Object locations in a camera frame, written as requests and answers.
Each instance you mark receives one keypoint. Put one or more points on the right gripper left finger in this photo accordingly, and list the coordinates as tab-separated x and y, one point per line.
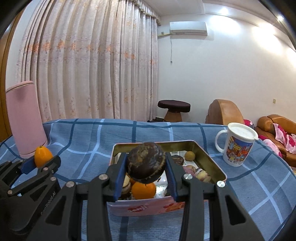
62	218

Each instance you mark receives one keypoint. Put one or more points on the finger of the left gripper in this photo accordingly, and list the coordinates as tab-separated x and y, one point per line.
11	171
44	176

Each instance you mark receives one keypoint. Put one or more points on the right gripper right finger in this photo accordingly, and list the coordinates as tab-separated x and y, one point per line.
228	219

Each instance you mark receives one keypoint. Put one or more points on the small oval orange kumquat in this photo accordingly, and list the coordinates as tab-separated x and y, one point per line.
42	156

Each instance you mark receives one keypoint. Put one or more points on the cut sweet potato piece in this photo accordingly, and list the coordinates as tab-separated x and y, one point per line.
202	175

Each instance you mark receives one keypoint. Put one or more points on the small yellow-brown fruit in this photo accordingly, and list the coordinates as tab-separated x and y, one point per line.
189	156

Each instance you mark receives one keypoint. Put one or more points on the orange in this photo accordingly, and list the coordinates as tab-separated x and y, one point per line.
143	191

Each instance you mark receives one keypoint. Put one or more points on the small dark fruit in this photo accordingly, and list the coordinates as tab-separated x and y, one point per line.
179	160

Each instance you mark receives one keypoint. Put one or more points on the large dark brown fruit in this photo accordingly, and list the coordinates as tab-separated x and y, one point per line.
146	162

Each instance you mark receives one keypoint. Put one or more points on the wooden door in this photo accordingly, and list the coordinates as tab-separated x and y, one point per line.
5	45

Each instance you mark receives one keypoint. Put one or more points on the pink cylindrical appliance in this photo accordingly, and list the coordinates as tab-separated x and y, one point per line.
25	118

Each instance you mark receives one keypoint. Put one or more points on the blue plaid tablecloth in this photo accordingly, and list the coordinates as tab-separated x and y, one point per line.
264	184

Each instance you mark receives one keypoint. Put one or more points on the pink metal tin box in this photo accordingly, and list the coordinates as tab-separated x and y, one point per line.
161	203

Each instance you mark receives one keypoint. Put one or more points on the white printed mug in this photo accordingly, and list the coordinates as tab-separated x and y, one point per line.
239	142

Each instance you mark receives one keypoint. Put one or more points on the pink floral cushion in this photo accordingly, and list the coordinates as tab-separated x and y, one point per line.
288	140

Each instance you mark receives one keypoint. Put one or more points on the brown leather sofa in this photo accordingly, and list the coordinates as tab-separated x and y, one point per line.
266	129

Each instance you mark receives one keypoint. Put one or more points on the floral pink curtain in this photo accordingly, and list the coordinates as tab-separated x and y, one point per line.
92	59

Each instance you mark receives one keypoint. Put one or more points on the brown leather armchair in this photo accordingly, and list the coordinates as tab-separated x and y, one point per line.
223	112

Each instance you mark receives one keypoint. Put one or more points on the dark round stool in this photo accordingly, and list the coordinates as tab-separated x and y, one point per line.
175	108

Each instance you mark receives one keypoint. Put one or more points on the white air conditioner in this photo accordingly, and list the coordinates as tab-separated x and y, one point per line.
188	28

